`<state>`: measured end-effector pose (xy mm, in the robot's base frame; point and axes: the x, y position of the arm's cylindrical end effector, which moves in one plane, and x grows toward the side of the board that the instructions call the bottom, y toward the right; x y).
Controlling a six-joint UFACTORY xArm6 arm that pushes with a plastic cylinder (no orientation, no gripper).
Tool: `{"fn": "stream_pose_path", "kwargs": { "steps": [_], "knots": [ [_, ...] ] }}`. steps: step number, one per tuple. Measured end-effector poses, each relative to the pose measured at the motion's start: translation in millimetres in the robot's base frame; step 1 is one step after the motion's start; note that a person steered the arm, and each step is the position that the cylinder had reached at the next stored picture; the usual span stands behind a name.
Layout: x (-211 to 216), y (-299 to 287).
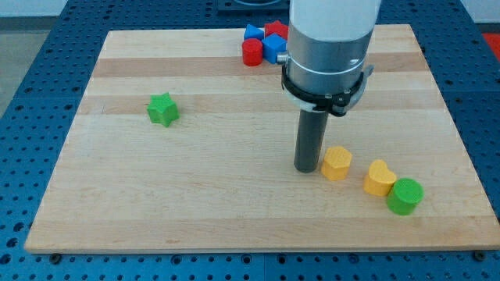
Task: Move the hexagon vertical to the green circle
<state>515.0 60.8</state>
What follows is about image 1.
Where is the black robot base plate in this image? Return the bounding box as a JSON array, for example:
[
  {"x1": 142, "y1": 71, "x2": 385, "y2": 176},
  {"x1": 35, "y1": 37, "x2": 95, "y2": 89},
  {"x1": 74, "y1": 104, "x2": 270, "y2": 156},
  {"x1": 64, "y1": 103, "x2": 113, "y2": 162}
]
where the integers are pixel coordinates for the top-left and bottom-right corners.
[{"x1": 216, "y1": 0, "x2": 290, "y2": 12}]

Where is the red star block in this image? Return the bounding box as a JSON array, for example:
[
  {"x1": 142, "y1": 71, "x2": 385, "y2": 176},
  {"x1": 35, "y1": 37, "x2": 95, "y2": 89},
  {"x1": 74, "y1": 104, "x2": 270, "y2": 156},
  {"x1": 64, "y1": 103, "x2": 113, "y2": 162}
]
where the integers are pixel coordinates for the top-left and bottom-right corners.
[{"x1": 264, "y1": 20, "x2": 289, "y2": 41}]

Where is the green star block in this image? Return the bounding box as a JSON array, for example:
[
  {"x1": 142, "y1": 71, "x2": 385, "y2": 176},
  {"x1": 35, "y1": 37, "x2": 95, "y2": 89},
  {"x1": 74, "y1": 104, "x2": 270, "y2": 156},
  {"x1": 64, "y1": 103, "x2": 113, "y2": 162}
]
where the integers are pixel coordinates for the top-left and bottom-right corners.
[{"x1": 147, "y1": 93, "x2": 180, "y2": 127}]

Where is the yellow heart block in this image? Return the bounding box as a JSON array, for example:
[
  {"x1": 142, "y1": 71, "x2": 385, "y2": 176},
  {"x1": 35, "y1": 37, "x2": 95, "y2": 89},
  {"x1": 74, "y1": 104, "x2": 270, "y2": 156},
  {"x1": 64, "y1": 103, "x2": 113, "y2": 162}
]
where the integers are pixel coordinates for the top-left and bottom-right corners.
[{"x1": 362, "y1": 159, "x2": 398, "y2": 197}]

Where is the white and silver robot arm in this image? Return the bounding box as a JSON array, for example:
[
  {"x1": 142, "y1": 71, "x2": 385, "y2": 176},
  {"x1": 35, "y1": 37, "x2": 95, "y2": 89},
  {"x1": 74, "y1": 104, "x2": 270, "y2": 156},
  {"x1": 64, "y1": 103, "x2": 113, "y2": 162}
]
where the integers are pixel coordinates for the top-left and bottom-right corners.
[{"x1": 277, "y1": 0, "x2": 381, "y2": 116}]

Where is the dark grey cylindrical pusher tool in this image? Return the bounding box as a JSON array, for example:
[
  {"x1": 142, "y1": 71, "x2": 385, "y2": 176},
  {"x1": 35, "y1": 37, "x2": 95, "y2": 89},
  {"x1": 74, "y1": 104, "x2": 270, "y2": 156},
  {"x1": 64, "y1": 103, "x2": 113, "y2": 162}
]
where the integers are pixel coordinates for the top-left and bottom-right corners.
[{"x1": 294, "y1": 110, "x2": 328, "y2": 173}]

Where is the light wooden board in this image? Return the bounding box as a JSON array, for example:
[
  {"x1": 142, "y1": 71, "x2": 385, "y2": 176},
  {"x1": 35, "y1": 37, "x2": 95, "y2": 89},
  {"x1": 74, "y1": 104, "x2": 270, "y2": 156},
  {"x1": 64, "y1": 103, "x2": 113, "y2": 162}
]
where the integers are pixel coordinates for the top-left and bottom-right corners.
[{"x1": 24, "y1": 24, "x2": 499, "y2": 254}]

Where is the red cylinder block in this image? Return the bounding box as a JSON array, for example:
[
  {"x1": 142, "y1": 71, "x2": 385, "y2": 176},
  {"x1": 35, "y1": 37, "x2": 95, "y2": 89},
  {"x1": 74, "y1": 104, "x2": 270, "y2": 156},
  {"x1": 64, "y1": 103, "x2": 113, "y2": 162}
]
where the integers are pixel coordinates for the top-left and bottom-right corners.
[{"x1": 241, "y1": 38, "x2": 263, "y2": 66}]

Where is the blue cube block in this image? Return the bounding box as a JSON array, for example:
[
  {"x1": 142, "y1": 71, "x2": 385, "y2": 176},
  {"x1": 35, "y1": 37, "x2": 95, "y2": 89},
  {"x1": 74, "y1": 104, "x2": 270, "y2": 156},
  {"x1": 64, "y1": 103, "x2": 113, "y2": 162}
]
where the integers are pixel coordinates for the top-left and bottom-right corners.
[{"x1": 262, "y1": 34, "x2": 287, "y2": 64}]

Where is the blue triangle block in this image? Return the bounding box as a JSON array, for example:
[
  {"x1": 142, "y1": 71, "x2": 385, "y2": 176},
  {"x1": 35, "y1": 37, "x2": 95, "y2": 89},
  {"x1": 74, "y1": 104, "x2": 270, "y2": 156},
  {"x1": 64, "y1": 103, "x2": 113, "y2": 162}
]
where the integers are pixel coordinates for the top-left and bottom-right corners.
[{"x1": 243, "y1": 23, "x2": 265, "y2": 41}]

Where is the yellow hexagon block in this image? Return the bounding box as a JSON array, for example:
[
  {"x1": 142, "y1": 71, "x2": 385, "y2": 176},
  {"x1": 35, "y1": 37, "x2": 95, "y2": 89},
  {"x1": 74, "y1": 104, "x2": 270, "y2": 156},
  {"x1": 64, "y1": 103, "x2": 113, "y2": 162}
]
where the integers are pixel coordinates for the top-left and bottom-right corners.
[{"x1": 320, "y1": 146, "x2": 352, "y2": 181}]

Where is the green cylinder block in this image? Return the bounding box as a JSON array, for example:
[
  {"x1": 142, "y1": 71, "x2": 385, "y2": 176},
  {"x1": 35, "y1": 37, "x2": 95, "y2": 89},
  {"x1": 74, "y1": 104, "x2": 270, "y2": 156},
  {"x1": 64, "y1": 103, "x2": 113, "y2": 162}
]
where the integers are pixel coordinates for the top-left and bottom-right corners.
[{"x1": 386, "y1": 178, "x2": 424, "y2": 215}]

